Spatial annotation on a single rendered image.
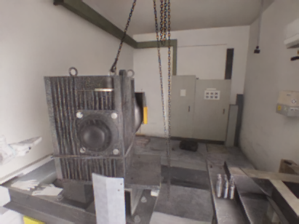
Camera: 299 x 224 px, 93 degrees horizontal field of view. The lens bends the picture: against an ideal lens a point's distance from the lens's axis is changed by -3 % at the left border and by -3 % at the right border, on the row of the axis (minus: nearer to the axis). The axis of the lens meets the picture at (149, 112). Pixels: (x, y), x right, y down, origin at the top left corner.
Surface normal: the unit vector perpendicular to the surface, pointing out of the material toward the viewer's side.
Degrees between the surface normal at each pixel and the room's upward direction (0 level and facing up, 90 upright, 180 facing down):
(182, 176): 90
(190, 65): 90
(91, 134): 90
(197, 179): 90
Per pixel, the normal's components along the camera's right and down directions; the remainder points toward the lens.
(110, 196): -0.05, 0.19
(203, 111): -0.27, 0.18
